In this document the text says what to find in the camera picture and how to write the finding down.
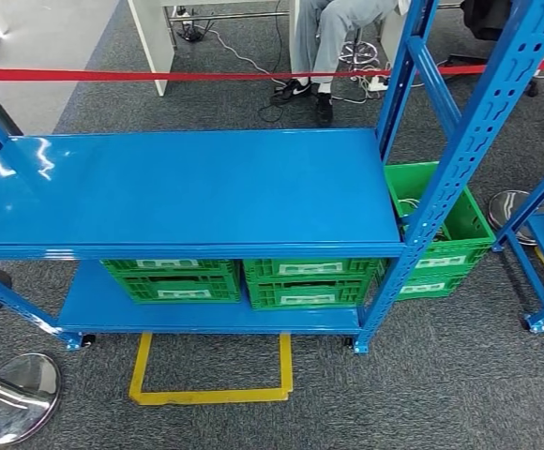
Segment chrome chair base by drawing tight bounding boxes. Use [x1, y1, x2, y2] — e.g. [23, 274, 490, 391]
[338, 27, 380, 67]

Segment person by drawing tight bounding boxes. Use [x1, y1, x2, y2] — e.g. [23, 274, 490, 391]
[269, 0, 412, 128]

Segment red barrier belt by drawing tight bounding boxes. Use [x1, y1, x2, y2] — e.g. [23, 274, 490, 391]
[0, 56, 544, 83]

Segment white desk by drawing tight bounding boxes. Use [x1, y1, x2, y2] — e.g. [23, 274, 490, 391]
[126, 0, 409, 98]

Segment chrome stanchion base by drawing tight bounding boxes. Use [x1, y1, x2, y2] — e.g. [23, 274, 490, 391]
[487, 188, 544, 247]

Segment black office chair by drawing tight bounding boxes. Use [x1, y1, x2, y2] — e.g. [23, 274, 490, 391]
[443, 0, 544, 98]

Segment white floor cable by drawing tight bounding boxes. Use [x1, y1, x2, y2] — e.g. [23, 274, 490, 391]
[206, 27, 292, 85]

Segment white cable bundle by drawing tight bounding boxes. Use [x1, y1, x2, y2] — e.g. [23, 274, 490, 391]
[397, 197, 448, 242]

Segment black cable bundle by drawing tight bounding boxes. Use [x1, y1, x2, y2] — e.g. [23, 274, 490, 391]
[175, 6, 217, 43]

